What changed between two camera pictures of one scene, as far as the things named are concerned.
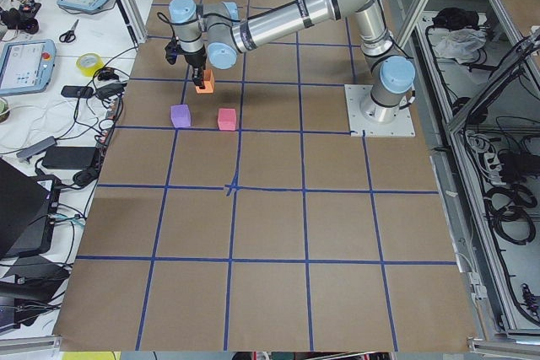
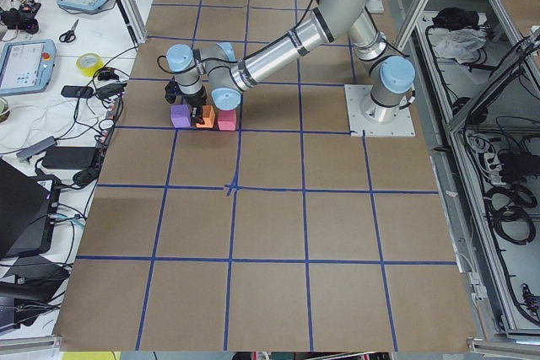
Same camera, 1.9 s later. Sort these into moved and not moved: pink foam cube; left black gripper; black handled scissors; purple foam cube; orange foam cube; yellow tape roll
Moved: left black gripper; orange foam cube
Not moved: black handled scissors; pink foam cube; yellow tape roll; purple foam cube
